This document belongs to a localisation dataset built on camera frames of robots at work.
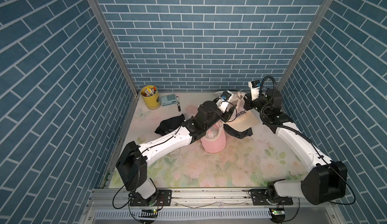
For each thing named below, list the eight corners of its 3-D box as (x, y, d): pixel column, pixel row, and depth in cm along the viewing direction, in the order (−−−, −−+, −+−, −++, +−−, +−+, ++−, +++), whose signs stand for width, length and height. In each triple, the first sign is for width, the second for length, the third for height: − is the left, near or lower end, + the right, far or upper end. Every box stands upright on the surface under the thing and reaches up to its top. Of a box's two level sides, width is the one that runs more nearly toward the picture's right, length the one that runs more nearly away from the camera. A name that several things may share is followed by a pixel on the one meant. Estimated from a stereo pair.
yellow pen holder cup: (143, 110, 111) (138, 97, 100) (147, 98, 118) (142, 85, 108) (159, 110, 111) (155, 97, 100) (162, 98, 118) (158, 85, 108)
